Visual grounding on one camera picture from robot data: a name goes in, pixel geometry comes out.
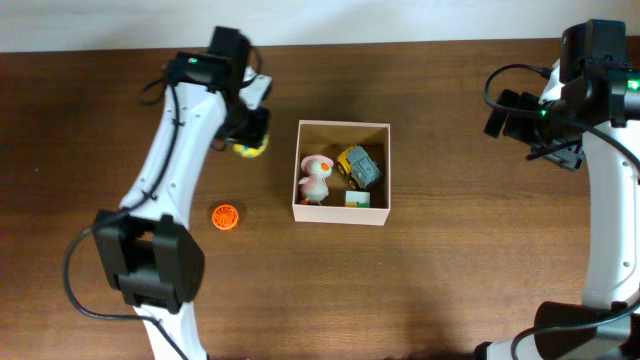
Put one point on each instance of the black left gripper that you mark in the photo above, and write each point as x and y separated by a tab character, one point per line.
252	141

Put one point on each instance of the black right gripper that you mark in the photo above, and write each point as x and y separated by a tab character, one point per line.
567	152

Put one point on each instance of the yellow ball with blue letters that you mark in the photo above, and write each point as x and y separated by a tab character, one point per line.
250	152

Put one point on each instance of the white duck toy pink hat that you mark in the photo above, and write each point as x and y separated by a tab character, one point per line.
312	187

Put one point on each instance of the orange round lattice toy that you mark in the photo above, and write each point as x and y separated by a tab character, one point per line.
225	217

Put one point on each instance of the yellow and grey toy truck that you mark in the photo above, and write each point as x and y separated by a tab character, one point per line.
361	170

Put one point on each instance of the colourful puzzle cube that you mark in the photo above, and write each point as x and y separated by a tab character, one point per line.
357	199

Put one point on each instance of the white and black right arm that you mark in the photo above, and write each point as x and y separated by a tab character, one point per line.
588	114

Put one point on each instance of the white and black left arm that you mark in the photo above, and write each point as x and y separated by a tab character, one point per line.
146	249

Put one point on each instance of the white open cardboard box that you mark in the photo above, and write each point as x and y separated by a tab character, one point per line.
330	138

